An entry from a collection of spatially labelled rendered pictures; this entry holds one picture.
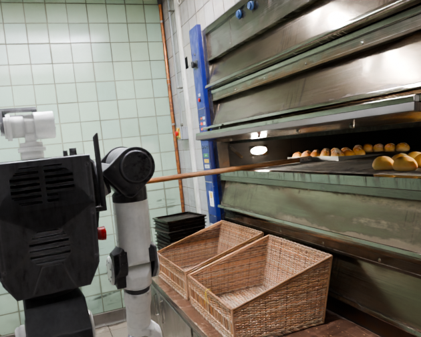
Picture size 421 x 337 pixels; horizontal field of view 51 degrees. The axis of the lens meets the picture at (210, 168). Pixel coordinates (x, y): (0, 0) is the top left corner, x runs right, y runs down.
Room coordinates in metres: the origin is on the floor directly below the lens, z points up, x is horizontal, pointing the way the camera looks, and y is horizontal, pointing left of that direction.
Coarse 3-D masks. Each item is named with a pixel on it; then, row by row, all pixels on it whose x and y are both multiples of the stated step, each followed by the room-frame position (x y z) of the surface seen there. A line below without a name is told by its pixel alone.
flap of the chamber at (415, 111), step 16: (352, 112) 1.43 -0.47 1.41; (368, 112) 1.36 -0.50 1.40; (384, 112) 1.29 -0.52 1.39; (400, 112) 1.24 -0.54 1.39; (416, 112) 1.23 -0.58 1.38; (256, 128) 2.06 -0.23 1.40; (272, 128) 1.92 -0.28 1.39; (288, 128) 1.84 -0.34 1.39; (304, 128) 1.81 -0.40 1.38; (320, 128) 1.78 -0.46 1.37; (336, 128) 1.76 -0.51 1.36
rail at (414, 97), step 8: (408, 96) 1.21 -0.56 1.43; (416, 96) 1.20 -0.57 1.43; (360, 104) 1.39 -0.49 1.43; (368, 104) 1.36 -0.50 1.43; (376, 104) 1.33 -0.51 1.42; (384, 104) 1.30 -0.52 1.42; (392, 104) 1.27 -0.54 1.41; (312, 112) 1.64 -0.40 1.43; (320, 112) 1.59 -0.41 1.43; (328, 112) 1.55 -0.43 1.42; (336, 112) 1.51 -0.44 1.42; (344, 112) 1.47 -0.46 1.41; (272, 120) 1.92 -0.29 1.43; (280, 120) 1.86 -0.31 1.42; (288, 120) 1.80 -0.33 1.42; (224, 128) 2.42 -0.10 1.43; (232, 128) 2.32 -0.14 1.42; (240, 128) 2.23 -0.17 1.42
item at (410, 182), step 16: (240, 176) 2.63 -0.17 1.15; (256, 176) 2.43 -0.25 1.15; (272, 176) 2.26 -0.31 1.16; (288, 176) 2.12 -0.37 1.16; (304, 176) 1.99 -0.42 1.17; (320, 176) 1.87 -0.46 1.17; (336, 176) 1.77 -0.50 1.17; (352, 176) 1.68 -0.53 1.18; (368, 176) 1.60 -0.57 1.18; (384, 176) 1.55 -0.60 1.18; (400, 176) 1.50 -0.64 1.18; (416, 176) 1.45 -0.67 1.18
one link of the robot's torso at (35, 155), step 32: (32, 160) 0.88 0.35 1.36; (64, 160) 0.90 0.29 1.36; (96, 160) 1.02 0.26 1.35; (0, 192) 0.85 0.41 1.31; (32, 192) 0.87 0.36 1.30; (64, 192) 1.01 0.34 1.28; (96, 192) 1.04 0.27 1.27; (0, 224) 0.85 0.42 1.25; (32, 224) 0.88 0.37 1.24; (64, 224) 0.91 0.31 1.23; (96, 224) 0.94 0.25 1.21; (0, 256) 0.86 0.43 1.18; (32, 256) 0.89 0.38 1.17; (64, 256) 0.92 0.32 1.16; (96, 256) 0.95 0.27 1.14; (32, 288) 0.90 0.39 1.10; (64, 288) 0.93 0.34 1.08
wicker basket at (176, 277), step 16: (224, 224) 2.82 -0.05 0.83; (208, 240) 2.83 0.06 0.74; (224, 240) 2.79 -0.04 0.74; (240, 240) 2.58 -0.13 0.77; (256, 240) 2.35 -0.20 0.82; (160, 256) 2.58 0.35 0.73; (176, 256) 2.74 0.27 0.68; (192, 256) 2.78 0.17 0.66; (208, 256) 2.82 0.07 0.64; (224, 256) 2.27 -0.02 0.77; (160, 272) 2.62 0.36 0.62; (176, 272) 2.32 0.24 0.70; (176, 288) 2.35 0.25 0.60; (208, 288) 2.23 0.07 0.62
